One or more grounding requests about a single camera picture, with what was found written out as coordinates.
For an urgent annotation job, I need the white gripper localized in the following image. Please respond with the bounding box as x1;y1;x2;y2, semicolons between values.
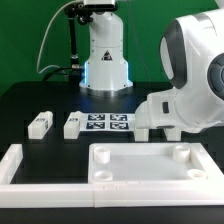
134;91;188;131

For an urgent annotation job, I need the white desk tabletop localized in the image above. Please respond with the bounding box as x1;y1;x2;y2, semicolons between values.
88;143;224;183

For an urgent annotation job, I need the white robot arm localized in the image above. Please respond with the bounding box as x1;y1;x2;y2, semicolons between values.
80;0;224;132

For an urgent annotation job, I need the marker tag sheet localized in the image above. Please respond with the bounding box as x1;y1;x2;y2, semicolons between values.
80;113;135;132

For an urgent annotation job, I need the white U-shaped obstacle frame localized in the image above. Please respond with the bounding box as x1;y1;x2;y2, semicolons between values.
0;144;224;208

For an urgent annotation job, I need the white cable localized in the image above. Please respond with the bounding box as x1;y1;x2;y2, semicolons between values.
36;0;81;76

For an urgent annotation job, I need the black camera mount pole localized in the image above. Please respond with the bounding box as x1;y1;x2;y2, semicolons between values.
64;3;91;84

